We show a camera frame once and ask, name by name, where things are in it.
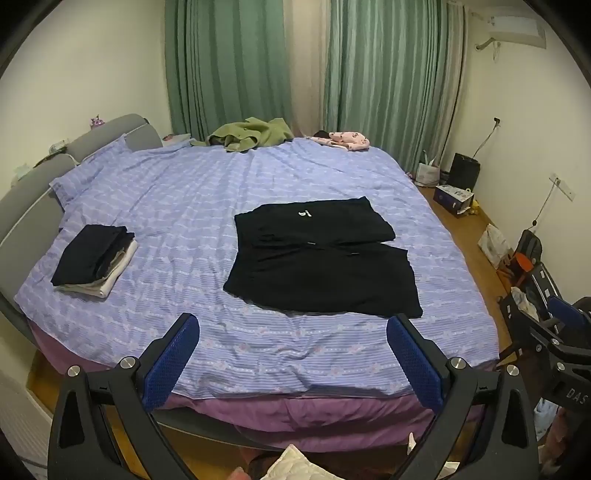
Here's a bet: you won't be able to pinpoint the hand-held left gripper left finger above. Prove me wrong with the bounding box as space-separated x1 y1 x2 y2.
47 312 201 480

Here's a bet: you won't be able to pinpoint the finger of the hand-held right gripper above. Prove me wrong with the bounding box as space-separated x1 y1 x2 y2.
498 295 566 358
547 295 591 333

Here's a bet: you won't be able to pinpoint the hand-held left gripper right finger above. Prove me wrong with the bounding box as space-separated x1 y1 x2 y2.
386 314 539 480

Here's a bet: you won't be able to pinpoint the black pants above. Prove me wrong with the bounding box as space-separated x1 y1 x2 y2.
223 197 424 319

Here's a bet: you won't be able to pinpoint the black hard case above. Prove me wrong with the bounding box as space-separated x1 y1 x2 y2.
510 263 564 319

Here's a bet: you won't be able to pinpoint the black and orange backpack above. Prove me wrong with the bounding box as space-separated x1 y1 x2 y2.
505 229 543 282

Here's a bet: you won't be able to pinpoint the white plastic bag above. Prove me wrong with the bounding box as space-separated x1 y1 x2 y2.
478 224 513 268

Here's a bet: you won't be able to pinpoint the purple bed sheet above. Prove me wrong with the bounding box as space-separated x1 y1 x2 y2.
28 320 499 453

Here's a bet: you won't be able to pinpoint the stack of folded clothes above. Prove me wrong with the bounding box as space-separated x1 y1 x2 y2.
51 224 139 298

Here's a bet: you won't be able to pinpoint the blue striped floral bedspread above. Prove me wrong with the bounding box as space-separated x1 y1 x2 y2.
13 136 502 400

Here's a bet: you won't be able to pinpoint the printed cardboard box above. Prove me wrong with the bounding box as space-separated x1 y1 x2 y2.
434 185 475 215

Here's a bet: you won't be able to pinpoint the white quilted cloth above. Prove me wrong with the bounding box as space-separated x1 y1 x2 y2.
265 444 324 480

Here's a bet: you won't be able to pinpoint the white ribbed panel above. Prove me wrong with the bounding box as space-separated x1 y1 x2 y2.
0 369 52 480

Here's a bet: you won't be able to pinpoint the black floor appliance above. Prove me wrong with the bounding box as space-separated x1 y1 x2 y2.
449 152 482 191

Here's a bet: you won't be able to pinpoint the white paper bag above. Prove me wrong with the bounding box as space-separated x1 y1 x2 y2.
416 150 441 185

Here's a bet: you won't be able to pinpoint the blue striped pillow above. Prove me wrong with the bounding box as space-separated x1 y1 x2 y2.
48 134 130 204

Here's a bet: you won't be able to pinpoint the green cloth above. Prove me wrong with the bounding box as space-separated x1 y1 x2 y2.
191 117 295 152

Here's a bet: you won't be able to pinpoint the pink printed cloth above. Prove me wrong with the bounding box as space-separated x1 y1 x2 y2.
318 130 371 152

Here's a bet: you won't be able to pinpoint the white air conditioner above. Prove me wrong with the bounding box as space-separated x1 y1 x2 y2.
487 11 548 49

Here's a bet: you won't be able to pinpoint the black hanging cable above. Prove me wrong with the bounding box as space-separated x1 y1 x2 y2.
532 182 556 228

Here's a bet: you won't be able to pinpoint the white wall power strip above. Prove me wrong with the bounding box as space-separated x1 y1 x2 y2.
549 173 575 201

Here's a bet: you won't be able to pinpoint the wall plug with cable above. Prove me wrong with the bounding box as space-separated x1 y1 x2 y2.
473 117 502 160

